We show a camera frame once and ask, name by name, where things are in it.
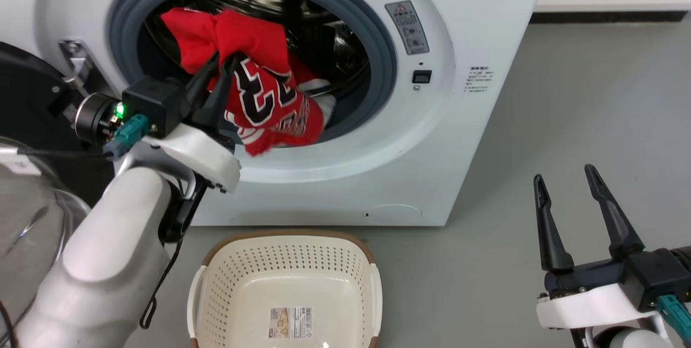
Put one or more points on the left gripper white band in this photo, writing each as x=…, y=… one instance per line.
x=202, y=156

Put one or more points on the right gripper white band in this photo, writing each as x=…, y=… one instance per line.
x=588, y=302

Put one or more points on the red basketball jersey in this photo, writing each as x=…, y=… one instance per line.
x=259, y=83

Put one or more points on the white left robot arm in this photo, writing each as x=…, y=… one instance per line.
x=113, y=251

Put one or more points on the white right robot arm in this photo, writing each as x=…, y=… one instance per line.
x=626, y=337

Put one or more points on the white front-load washing machine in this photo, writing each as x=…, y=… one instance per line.
x=475, y=137

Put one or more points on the cream perforated laundry basket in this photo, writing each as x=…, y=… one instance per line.
x=291, y=278

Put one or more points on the basket product sticker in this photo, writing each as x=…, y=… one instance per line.
x=291, y=322

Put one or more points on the white garment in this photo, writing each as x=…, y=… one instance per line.
x=323, y=95

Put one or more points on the stainless steel washer drum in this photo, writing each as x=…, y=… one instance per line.
x=324, y=29

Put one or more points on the metal door hinge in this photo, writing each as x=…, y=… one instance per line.
x=75, y=62

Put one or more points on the grey rubber door gasket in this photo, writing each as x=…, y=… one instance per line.
x=384, y=51

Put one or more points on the black glass washer door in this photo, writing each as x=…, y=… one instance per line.
x=27, y=100

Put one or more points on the grey warning sticker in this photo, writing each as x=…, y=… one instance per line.
x=407, y=27

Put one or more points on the black door lock socket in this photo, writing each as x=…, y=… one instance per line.
x=422, y=76

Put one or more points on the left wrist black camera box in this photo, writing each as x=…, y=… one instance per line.
x=151, y=104

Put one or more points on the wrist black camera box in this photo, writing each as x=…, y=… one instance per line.
x=151, y=104
x=658, y=275

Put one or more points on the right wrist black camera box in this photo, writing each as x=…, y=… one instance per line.
x=658, y=275

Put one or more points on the black wall baseboard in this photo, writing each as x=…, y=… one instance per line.
x=610, y=16

